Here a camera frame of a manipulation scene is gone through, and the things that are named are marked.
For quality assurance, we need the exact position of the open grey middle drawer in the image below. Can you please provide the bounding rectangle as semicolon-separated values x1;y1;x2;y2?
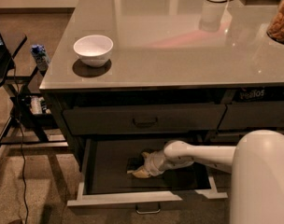
67;139;228;215

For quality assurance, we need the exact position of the black side cart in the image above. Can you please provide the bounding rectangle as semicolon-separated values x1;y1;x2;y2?
0;33;65;148

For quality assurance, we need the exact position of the closed grey top drawer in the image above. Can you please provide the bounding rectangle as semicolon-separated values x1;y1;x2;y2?
63;104;225;135

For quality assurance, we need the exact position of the green and yellow sponge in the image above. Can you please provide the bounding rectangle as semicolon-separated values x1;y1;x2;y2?
126;158;144;174

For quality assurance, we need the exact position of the black power cable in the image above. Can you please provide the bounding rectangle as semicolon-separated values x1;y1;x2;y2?
10;58;29;224

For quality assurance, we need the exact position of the dark snack bag with lettering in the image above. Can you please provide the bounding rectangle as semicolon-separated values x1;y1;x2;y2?
234;87;284;102

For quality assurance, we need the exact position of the jar of brown snacks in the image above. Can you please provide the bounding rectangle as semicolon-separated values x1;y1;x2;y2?
266;0;284;44

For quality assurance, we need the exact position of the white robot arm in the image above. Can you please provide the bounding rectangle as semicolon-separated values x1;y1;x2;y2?
133;130;284;224

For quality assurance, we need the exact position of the right top grey drawer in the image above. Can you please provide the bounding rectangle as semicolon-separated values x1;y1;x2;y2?
219;101;284;130

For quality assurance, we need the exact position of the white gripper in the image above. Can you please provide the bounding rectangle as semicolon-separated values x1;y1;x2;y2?
132;150;169;179

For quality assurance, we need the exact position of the blue capped plastic bottle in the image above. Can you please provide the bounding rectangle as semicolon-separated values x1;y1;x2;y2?
31;45;50;72

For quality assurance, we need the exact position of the white ceramic bowl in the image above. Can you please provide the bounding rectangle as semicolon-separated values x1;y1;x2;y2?
73;35;113;67

